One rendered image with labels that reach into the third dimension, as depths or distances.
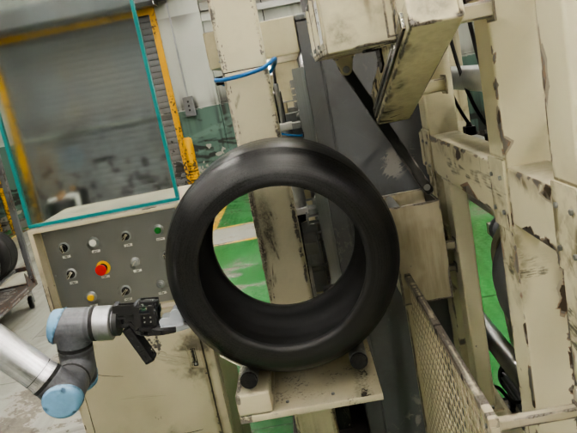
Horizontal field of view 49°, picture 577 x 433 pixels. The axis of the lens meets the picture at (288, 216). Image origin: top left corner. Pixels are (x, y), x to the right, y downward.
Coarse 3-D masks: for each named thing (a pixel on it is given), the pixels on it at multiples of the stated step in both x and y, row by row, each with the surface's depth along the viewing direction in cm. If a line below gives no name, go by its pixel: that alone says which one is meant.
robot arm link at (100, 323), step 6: (96, 306) 165; (102, 306) 165; (108, 306) 164; (96, 312) 162; (102, 312) 162; (108, 312) 162; (96, 318) 161; (102, 318) 161; (108, 318) 162; (96, 324) 161; (102, 324) 161; (108, 324) 161; (96, 330) 161; (102, 330) 161; (108, 330) 161; (96, 336) 162; (102, 336) 162; (108, 336) 162; (114, 336) 166
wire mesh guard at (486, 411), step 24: (408, 312) 195; (432, 312) 153; (432, 336) 156; (432, 360) 164; (456, 360) 128; (432, 384) 172; (456, 384) 137; (432, 408) 184; (456, 408) 141; (480, 408) 110; (480, 432) 119
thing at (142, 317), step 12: (144, 300) 166; (156, 300) 165; (120, 312) 163; (132, 312) 163; (144, 312) 163; (156, 312) 162; (120, 324) 164; (132, 324) 164; (144, 324) 163; (156, 324) 163
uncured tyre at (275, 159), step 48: (288, 144) 149; (192, 192) 149; (240, 192) 145; (336, 192) 145; (192, 240) 148; (384, 240) 148; (192, 288) 150; (336, 288) 180; (384, 288) 151; (240, 336) 154; (288, 336) 178; (336, 336) 153
